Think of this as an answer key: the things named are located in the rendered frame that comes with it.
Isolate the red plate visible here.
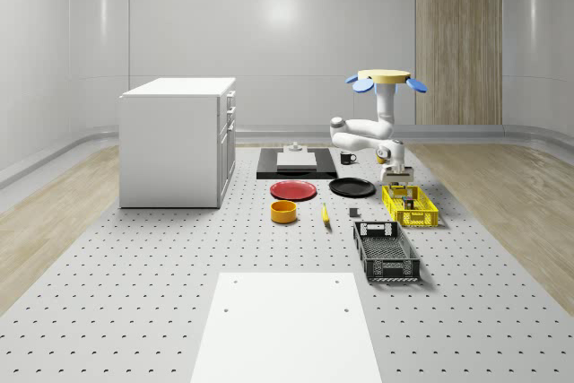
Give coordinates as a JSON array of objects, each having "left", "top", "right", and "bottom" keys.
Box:
[{"left": 269, "top": 179, "right": 318, "bottom": 202}]

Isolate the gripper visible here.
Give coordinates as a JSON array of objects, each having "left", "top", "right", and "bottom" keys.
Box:
[{"left": 385, "top": 166, "right": 414, "bottom": 195}]

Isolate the dark grey basket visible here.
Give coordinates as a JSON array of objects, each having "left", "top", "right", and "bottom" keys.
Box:
[{"left": 352, "top": 220, "right": 423, "bottom": 284}]

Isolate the yellow basket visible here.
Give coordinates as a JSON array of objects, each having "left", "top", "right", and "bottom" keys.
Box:
[{"left": 381, "top": 184, "right": 440, "bottom": 228}]

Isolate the black stove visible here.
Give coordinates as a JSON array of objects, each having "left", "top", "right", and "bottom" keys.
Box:
[{"left": 256, "top": 142, "right": 339, "bottom": 180}]

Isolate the yellow bowl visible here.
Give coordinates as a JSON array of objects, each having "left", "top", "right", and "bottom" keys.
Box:
[{"left": 270, "top": 200, "right": 299, "bottom": 225}]

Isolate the black plate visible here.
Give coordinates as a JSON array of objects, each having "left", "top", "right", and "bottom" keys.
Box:
[{"left": 328, "top": 177, "right": 378, "bottom": 199}]

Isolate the white cabinet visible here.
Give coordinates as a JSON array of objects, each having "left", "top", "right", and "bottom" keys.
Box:
[{"left": 118, "top": 76, "right": 238, "bottom": 210}]

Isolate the white board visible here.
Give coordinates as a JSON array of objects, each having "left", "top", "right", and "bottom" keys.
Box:
[{"left": 189, "top": 272, "right": 384, "bottom": 383}]

